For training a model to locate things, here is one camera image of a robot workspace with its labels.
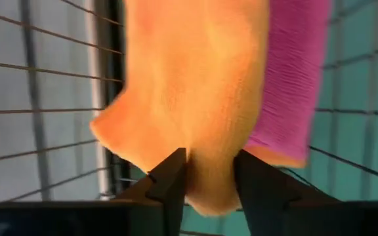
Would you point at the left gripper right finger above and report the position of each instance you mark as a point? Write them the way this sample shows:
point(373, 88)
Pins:
point(264, 190)

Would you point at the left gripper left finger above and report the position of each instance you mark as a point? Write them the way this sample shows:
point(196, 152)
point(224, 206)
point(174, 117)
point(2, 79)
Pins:
point(172, 183)

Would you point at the pink microfiber towel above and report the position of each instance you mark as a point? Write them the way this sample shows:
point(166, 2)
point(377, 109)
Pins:
point(290, 82)

